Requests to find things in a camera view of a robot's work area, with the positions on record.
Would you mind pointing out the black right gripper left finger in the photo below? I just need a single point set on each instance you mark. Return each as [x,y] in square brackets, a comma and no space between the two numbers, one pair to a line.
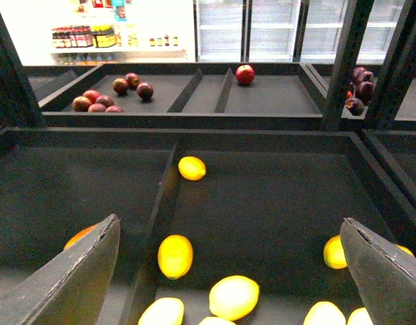
[70,288]

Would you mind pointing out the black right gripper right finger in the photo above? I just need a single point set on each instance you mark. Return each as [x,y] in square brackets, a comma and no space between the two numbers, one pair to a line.
[384,274]

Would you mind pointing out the yellow lemon right side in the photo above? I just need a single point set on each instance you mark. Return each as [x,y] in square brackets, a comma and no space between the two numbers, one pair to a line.
[333,253]

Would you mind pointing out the yellow lemon front right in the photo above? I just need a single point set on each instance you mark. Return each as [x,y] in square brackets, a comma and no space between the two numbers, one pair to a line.
[324,313]

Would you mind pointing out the yellow lemon front left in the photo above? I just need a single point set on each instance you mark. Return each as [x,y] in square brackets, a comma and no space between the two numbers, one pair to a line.
[167,310]

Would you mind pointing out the yellow lemon centre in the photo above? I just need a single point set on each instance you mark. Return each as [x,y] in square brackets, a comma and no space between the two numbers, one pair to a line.
[175,256]

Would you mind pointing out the yellow lemon large front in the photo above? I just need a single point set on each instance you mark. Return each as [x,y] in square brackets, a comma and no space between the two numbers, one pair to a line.
[233,297]

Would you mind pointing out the yellow lemon far back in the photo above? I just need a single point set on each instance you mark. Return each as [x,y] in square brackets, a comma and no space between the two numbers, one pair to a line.
[192,168]

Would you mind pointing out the black fruit display tray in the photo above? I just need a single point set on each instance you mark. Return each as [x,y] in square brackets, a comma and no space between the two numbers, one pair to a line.
[265,209]

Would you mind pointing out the black upper display tray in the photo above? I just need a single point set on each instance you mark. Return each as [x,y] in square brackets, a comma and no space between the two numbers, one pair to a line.
[197,96]

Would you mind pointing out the red apple upper tray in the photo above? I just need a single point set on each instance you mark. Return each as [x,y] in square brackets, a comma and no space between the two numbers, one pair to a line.
[245,74]

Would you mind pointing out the white grocery shelf with bottles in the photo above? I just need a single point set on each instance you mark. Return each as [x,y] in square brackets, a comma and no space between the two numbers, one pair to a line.
[97,35]

